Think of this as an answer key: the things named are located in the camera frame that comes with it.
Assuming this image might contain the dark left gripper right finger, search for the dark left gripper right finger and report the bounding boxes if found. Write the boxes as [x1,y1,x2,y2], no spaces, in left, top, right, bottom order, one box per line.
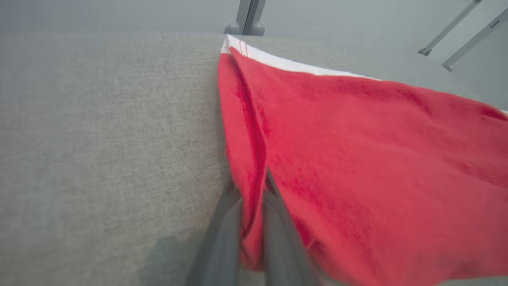
[262,168,320,286]

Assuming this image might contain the red white basketball shorts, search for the red white basketball shorts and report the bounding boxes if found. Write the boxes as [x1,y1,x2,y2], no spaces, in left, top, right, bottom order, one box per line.
[217,34,508,286]

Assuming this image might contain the grey metal partition post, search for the grey metal partition post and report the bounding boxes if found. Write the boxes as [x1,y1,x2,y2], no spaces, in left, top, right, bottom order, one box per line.
[236,0,267,36]

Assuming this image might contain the grey metal frame bar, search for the grey metal frame bar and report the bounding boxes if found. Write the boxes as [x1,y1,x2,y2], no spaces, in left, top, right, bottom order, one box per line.
[417,0,483,57]
[441,7,508,73]

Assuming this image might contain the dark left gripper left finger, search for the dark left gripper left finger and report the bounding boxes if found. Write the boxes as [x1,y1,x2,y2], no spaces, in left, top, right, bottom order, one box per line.
[185,185,244,286]

